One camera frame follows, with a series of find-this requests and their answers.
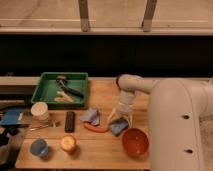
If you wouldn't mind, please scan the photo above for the yellow orange cup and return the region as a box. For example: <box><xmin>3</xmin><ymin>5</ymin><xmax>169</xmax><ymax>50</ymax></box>
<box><xmin>60</xmin><ymin>136</ymin><xmax>77</xmax><ymax>154</ymax></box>

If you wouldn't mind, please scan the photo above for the white paper cup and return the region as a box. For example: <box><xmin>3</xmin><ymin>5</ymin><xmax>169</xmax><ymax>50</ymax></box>
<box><xmin>31</xmin><ymin>102</ymin><xmax>50</xmax><ymax>122</ymax></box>

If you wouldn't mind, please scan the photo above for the black handled utensil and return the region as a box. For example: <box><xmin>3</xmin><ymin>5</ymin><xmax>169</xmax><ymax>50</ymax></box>
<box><xmin>56</xmin><ymin>75</ymin><xmax>84</xmax><ymax>98</ymax></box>

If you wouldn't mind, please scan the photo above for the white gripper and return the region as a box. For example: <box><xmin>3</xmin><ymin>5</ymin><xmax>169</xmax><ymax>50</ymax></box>
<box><xmin>107</xmin><ymin>91</ymin><xmax>134</xmax><ymax>127</ymax></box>

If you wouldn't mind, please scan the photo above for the black remote control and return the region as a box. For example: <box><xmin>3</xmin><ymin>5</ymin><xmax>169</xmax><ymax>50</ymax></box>
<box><xmin>64</xmin><ymin>111</ymin><xmax>75</xmax><ymax>133</ymax></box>

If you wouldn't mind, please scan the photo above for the orange carrot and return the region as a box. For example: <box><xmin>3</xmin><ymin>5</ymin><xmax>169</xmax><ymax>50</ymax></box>
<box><xmin>83</xmin><ymin>122</ymin><xmax>108</xmax><ymax>133</ymax></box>

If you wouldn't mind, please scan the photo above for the pale food piece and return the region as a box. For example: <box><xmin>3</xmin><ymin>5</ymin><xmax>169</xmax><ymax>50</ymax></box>
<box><xmin>54</xmin><ymin>91</ymin><xmax>74</xmax><ymax>103</ymax></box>

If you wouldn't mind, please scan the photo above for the blue box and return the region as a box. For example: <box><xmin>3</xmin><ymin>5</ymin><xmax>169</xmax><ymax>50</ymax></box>
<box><xmin>0</xmin><ymin>109</ymin><xmax>30</xmax><ymax>126</ymax></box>

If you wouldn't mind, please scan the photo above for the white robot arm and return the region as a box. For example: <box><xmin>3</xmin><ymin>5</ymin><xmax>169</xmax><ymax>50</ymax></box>
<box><xmin>109</xmin><ymin>74</ymin><xmax>213</xmax><ymax>171</ymax></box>

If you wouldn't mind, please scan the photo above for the metal fork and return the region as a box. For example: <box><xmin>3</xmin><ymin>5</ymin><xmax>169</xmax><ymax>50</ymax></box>
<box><xmin>29</xmin><ymin>121</ymin><xmax>60</xmax><ymax>131</ymax></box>

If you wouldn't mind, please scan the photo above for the blue cup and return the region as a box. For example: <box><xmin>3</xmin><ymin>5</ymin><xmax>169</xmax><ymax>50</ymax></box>
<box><xmin>30</xmin><ymin>138</ymin><xmax>48</xmax><ymax>157</ymax></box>

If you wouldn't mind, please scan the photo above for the green plastic tray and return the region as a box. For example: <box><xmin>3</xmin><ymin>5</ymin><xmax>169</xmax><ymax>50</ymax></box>
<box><xmin>31</xmin><ymin>72</ymin><xmax>88</xmax><ymax>109</ymax></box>

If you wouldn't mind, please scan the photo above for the blue sponge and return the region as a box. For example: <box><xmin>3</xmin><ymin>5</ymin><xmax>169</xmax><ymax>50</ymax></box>
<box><xmin>109</xmin><ymin>119</ymin><xmax>129</xmax><ymax>136</ymax></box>

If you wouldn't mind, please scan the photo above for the orange bowl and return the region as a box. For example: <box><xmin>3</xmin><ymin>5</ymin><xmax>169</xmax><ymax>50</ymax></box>
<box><xmin>122</xmin><ymin>128</ymin><xmax>149</xmax><ymax>157</ymax></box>

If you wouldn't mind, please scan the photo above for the blue crumpled cloth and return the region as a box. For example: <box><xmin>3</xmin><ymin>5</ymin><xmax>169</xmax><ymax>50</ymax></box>
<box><xmin>80</xmin><ymin>108</ymin><xmax>100</xmax><ymax>126</ymax></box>

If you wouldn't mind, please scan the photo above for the dark purple bowl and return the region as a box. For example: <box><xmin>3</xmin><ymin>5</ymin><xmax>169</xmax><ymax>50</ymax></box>
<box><xmin>116</xmin><ymin>75</ymin><xmax>121</xmax><ymax>88</ymax></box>

